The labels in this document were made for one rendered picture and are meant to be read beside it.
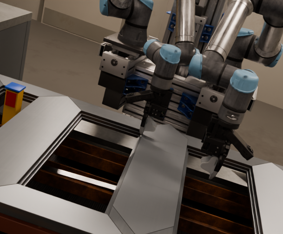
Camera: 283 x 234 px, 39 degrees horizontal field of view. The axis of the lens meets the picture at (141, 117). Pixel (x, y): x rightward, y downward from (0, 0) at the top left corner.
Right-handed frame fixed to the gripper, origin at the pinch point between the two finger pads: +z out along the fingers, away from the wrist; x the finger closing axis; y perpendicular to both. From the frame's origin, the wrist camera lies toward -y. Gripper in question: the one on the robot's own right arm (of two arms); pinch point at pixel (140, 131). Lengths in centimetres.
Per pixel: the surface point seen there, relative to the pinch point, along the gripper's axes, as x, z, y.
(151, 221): -50, 1, 13
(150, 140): -3.2, 0.7, 4.9
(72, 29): 409, 80, -158
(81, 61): 306, 86, -109
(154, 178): -28.3, 0.7, 10.3
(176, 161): -12.6, 0.7, 16.1
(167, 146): -3.8, 0.7, 11.5
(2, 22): 20, -19, -71
